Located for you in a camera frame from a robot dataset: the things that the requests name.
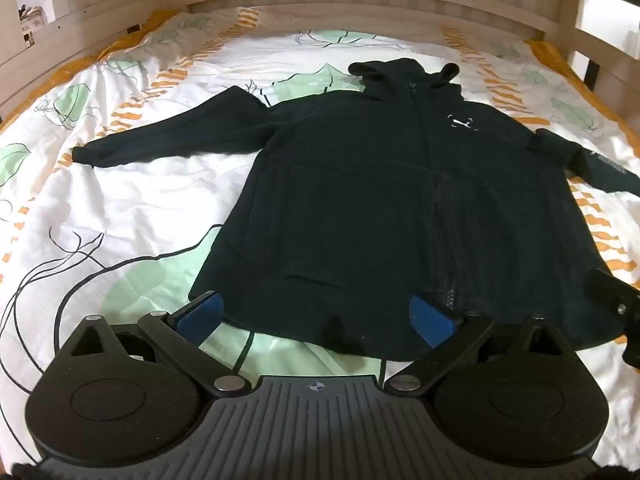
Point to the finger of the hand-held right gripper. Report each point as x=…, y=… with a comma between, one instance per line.
x=612, y=300

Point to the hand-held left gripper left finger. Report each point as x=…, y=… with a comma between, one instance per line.
x=202, y=311

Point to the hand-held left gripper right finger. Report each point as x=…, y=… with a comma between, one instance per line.
x=431, y=319

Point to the black zip hoodie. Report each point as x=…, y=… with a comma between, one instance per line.
x=380, y=200

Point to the leaf printed bed sheet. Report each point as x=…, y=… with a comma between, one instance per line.
x=125, y=200

